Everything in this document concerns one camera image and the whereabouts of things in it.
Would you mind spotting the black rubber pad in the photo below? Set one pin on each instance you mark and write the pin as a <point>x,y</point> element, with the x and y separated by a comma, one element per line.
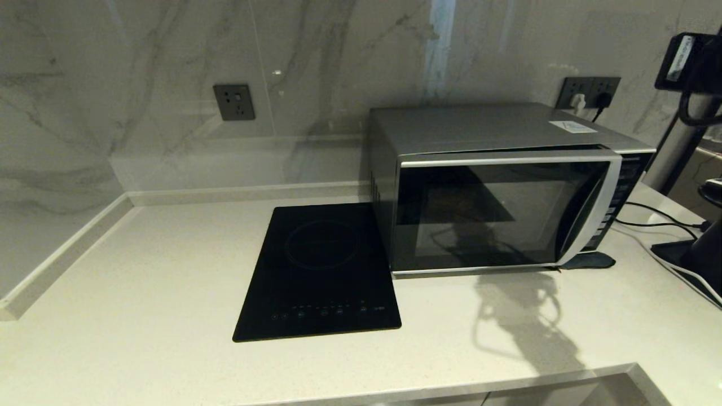
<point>592,260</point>

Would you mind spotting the black power plug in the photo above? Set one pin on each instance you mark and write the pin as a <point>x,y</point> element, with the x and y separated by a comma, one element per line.
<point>603,100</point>

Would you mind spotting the white power plug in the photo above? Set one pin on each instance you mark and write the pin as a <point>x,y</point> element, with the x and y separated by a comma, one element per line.
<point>577,103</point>

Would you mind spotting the black induction cooktop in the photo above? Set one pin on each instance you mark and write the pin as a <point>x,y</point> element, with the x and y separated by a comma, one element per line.
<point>316,282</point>

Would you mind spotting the grey double wall socket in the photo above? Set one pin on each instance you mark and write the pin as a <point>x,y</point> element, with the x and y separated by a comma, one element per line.
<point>576,83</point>

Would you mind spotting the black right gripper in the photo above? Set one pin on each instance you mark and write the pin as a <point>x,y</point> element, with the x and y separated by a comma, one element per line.
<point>708,62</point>

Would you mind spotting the beige armchair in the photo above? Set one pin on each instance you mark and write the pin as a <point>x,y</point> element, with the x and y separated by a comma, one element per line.
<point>691,180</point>

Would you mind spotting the silver Panasonic microwave oven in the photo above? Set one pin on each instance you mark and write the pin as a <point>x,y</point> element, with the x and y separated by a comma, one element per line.
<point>479,127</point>

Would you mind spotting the grey single wall socket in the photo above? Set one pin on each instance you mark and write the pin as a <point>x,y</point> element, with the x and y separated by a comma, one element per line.
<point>233,102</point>

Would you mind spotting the white warning sticker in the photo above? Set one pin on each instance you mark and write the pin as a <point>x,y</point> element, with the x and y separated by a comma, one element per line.
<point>572,127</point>

